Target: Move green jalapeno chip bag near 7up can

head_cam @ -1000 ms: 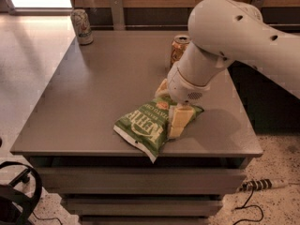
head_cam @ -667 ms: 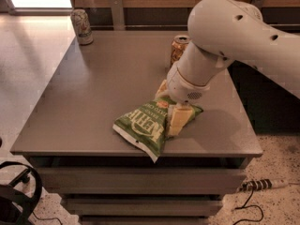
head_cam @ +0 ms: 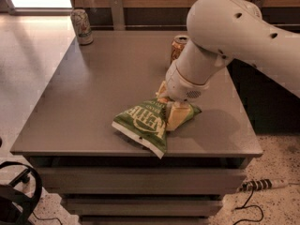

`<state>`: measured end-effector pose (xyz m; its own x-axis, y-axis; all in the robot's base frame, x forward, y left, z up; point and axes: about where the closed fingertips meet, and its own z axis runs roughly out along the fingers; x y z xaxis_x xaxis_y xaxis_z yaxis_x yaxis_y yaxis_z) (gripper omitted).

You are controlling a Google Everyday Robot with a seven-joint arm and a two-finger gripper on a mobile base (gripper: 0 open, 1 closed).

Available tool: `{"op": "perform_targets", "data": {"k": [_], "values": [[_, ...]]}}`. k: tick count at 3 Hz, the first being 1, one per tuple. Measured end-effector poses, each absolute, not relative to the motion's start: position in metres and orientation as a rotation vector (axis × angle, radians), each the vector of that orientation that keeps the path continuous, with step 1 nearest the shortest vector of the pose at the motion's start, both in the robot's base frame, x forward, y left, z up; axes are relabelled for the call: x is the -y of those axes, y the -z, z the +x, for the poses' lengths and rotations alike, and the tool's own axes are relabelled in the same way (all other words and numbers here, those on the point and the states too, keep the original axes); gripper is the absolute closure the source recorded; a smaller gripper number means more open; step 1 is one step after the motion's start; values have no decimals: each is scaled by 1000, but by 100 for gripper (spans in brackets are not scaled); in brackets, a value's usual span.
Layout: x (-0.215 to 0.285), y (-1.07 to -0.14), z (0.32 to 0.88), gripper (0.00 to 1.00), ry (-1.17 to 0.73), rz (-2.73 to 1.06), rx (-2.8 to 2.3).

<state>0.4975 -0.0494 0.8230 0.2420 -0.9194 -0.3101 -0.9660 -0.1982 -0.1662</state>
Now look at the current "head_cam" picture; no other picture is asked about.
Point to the left metal wall bracket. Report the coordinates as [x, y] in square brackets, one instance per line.
[118, 18]

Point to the black office chair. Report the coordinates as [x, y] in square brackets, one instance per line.
[15, 206]

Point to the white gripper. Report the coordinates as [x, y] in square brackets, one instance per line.
[180, 87]

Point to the white power strip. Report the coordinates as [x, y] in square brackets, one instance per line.
[263, 184]

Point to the green jalapeno chip bag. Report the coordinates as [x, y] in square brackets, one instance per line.
[146, 124]

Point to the grey drawer cabinet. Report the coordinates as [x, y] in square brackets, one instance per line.
[106, 178]

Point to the orange soda can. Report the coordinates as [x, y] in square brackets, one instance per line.
[178, 44]

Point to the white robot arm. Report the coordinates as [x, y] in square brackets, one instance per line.
[263, 60]

